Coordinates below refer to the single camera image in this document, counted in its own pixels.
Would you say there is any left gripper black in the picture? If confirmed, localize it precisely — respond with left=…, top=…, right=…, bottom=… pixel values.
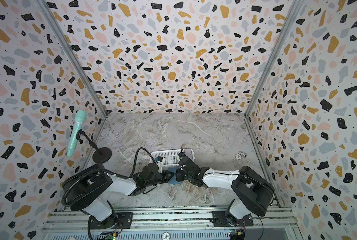
left=146, top=169, right=176, bottom=188

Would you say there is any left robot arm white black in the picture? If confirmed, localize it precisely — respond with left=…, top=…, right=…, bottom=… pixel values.
left=61, top=163, right=174, bottom=222

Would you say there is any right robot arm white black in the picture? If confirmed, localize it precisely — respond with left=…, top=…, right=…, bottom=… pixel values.
left=175, top=153, right=274, bottom=227

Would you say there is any white plastic mesh basket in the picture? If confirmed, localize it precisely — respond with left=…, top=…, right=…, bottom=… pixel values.
left=151, top=149, right=195, bottom=167

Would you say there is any small silver metal object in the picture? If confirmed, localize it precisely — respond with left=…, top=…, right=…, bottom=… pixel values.
left=235, top=152, right=247, bottom=160

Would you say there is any black microphone stand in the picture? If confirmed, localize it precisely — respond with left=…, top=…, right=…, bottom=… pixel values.
left=76, top=130, right=112, bottom=164

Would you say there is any mint green microphone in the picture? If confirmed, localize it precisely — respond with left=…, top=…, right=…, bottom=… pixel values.
left=67, top=110, right=87, bottom=157

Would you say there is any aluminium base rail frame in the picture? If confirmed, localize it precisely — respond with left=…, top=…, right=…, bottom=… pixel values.
left=39, top=206, right=304, bottom=240

